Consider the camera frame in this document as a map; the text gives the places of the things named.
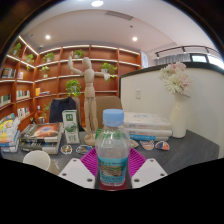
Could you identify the black track light rail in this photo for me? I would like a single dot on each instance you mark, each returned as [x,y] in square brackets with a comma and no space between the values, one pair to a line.
[186,48]

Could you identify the stack of colourful books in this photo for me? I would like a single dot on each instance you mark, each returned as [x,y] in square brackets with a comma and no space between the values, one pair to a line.
[8,133]

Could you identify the branched ceiling lamp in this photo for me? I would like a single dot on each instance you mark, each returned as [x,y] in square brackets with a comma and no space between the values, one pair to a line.
[97,3]

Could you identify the cream mug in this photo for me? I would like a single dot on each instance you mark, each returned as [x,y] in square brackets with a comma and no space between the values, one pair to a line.
[38,160]

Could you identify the small painted stone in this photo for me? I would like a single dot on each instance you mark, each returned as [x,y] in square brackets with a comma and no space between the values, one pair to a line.
[134,144]
[83,149]
[146,145]
[66,149]
[162,145]

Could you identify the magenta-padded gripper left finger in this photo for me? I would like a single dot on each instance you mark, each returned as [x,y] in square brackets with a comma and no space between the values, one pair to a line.
[78,173]

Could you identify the grey curtain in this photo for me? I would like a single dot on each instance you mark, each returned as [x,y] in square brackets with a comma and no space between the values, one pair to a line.
[173,60]

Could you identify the wooden artist mannequin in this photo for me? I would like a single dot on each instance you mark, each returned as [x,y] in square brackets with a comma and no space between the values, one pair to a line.
[89,100]

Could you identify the tan chair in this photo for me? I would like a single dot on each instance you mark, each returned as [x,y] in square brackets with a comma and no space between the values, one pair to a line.
[108,106]

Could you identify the white vase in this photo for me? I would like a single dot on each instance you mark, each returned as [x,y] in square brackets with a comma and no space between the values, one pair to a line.
[178,116]

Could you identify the stack of white books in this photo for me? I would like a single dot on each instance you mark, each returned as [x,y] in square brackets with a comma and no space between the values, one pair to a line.
[148,125]

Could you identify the clear blue-capped water bottle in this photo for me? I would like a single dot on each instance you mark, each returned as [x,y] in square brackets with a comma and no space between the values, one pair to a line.
[112,150]

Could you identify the window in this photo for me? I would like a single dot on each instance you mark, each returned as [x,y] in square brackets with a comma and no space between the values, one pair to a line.
[208,60]

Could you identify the white wall socket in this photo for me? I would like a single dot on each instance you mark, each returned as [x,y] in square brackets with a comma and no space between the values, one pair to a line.
[138,93]

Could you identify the ceiling air vent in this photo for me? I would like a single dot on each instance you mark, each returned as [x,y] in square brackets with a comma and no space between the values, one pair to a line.
[119,15]

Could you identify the recessed ceiling spotlights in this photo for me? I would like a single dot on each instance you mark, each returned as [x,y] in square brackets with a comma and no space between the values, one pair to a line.
[47,37]

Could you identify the green and white carton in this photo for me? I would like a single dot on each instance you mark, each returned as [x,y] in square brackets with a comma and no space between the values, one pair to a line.
[70,126]

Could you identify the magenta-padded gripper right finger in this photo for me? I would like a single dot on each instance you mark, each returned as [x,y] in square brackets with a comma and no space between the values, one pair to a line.
[148,173]

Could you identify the wooden shelf unit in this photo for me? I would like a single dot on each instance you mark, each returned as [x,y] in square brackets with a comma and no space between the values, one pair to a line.
[56,73]

